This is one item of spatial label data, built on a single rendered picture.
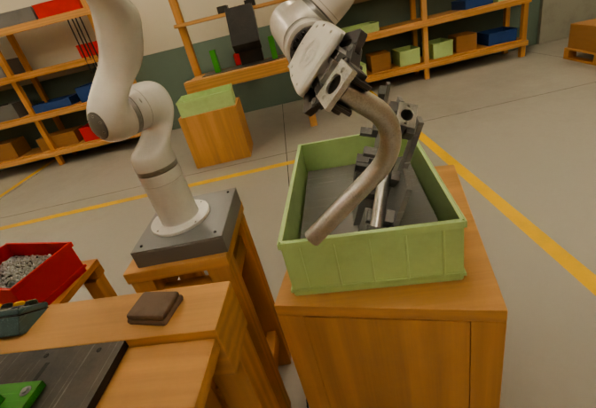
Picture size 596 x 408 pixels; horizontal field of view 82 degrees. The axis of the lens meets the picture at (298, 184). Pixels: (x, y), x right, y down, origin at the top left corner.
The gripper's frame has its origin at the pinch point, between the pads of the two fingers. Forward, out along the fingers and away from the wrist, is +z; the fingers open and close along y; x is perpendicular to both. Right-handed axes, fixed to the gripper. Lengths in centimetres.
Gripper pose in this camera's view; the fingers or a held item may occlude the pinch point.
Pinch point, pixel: (346, 90)
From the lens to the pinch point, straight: 44.9
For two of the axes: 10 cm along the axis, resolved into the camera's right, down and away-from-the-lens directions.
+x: 8.0, 3.1, 5.1
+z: 2.4, 6.2, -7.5
